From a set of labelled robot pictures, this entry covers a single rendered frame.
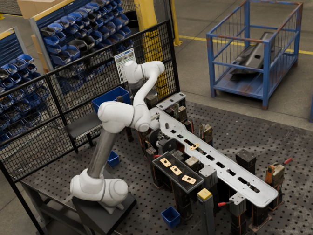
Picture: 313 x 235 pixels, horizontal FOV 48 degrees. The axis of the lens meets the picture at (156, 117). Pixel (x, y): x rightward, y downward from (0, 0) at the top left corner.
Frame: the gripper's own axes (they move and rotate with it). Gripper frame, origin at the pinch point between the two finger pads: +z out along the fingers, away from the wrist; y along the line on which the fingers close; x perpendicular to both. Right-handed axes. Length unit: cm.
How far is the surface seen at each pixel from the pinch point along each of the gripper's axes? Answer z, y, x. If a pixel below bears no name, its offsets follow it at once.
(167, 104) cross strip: 21.3, 34.6, 13.8
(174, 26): 83, 238, 269
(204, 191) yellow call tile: 6, -19, -95
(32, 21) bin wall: -26, -4, 217
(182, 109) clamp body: 17.3, 35.1, -8.0
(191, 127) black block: 26.6, 31.7, -21.9
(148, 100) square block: 16.0, 23.3, 25.8
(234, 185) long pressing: 22, 7, -93
